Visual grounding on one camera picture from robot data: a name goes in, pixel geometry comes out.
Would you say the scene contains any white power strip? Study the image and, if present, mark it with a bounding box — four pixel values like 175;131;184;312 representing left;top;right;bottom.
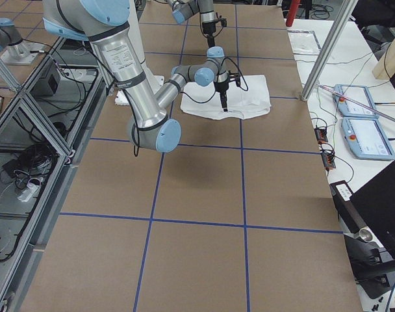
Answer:
17;180;40;203

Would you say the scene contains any red fire extinguisher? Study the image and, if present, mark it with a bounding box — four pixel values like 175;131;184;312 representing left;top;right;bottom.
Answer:
286;0;301;27

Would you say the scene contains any white long-sleeve printed shirt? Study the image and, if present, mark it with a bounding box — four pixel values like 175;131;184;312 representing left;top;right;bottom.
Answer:
181;75;271;120

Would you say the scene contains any grey electrical box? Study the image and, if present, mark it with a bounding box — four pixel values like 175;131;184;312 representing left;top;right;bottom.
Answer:
31;62;60;96

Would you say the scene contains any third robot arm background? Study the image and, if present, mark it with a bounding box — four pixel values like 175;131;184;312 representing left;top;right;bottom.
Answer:
0;18;36;65

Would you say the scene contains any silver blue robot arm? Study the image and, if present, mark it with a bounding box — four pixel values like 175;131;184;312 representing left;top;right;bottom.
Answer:
43;1;230;153
166;0;219;47

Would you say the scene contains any orange black circuit module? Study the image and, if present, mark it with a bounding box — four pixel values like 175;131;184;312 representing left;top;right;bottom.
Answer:
314;127;328;144

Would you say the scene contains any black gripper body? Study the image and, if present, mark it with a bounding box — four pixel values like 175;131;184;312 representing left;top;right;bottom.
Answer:
214;77;229;94
202;21;216;41

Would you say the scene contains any aluminium frame post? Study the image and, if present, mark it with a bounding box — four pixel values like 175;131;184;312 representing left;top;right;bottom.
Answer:
300;0;358;101

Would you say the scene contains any lower blue teach pendant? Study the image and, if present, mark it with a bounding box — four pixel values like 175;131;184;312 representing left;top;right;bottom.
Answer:
341;117;395;161

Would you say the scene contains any aluminium profile frame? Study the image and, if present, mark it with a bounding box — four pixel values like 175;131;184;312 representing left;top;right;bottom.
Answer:
0;39;107;311

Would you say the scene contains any clear plastic garment bag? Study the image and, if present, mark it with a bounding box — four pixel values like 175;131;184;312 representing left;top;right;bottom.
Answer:
288;30;321;55

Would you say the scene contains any upper blue teach pendant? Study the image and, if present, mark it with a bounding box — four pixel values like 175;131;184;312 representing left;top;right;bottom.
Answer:
333;84;378;118

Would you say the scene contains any wooden beam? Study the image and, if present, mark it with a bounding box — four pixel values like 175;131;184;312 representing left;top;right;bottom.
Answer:
372;0;395;81

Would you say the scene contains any blue teach pendant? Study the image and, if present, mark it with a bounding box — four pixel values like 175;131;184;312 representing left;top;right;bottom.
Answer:
333;84;378;118
341;117;395;161

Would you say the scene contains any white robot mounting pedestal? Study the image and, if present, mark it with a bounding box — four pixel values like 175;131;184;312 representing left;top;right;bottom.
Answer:
108;1;164;109

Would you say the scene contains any black laptop computer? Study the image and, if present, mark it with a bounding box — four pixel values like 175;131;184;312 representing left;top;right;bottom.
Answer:
350;161;395;258

